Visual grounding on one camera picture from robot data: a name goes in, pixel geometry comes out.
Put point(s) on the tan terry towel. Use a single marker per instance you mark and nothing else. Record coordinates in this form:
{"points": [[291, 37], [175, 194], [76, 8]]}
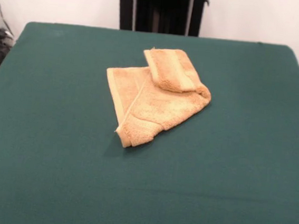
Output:
{"points": [[153, 104]]}

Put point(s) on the dark green table cloth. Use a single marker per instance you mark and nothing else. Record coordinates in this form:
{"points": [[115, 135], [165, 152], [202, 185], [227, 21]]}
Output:
{"points": [[54, 161]]}

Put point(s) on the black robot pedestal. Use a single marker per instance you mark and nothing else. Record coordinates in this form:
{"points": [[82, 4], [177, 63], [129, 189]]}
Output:
{"points": [[127, 9]]}

